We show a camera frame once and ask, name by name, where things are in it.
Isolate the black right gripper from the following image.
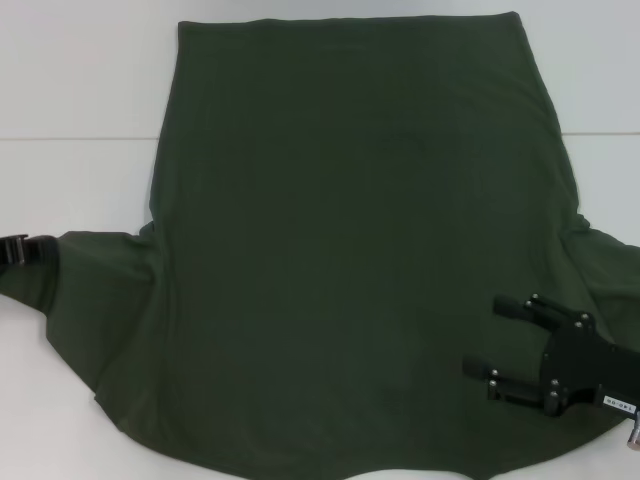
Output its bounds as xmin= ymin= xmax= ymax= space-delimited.
xmin=462 ymin=292 xmax=640 ymax=419

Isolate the dark green t-shirt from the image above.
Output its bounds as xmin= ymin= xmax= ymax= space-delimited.
xmin=0 ymin=10 xmax=640 ymax=480

